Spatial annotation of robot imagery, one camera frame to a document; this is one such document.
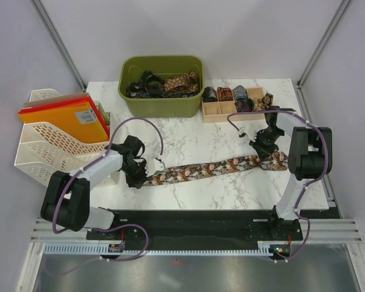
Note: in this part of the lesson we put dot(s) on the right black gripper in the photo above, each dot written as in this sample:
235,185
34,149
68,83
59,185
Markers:
263,151

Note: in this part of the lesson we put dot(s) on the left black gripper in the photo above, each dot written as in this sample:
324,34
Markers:
137,183

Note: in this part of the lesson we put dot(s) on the brown cat pattern tie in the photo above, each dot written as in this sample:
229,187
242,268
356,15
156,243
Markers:
278,161

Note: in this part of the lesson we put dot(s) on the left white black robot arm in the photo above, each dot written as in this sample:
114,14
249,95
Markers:
67,200

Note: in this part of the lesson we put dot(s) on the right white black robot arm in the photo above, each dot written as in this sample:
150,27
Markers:
309,157

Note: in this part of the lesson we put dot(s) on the black ties in bin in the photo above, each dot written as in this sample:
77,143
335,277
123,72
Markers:
149,86

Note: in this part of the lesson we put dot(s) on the brown patterned loose tie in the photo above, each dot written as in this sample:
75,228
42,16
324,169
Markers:
263,103

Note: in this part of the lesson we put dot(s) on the dark patterned rolled tie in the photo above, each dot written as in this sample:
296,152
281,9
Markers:
243,105

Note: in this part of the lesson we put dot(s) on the grey blue rolled tie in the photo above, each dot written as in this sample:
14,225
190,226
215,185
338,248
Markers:
240,93

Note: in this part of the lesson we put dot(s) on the wooden compartment tray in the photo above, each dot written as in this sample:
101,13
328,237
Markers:
214,112

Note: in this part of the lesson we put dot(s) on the red patterned rolled tie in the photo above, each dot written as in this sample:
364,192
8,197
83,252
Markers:
224,94

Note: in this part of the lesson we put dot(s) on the black rolled tie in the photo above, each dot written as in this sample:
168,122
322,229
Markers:
209,95

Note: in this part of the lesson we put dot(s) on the orange folder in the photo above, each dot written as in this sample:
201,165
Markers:
79,120

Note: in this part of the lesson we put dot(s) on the white plastic file rack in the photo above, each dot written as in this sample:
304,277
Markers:
44,148

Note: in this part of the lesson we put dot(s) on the brown patterned tie in bin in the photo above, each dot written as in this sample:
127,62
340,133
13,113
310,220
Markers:
184,84

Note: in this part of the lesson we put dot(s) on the red folder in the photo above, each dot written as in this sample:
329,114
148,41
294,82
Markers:
63,101

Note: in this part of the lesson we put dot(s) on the olive green plastic bin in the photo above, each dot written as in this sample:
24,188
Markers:
165,67

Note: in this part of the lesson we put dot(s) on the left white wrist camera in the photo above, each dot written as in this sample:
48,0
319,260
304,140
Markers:
154,166

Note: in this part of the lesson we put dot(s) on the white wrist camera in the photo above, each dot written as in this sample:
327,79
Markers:
247,132
154,166

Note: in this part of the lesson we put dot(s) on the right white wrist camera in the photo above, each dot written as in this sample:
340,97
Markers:
247,132

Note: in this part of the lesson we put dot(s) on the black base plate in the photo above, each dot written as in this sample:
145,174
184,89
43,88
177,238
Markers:
198,229

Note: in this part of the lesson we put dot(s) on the white slotted cable duct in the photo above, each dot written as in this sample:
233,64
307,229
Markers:
109,249

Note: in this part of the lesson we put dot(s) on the aluminium rail frame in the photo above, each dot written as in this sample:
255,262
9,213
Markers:
322,231

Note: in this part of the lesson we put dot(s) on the right aluminium corner post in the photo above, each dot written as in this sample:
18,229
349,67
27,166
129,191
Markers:
324,40

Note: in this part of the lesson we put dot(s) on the aluminium corner post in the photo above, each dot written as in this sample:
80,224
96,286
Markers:
58,42
324,40

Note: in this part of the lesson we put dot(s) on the left aluminium corner post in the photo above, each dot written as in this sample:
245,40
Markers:
58,42

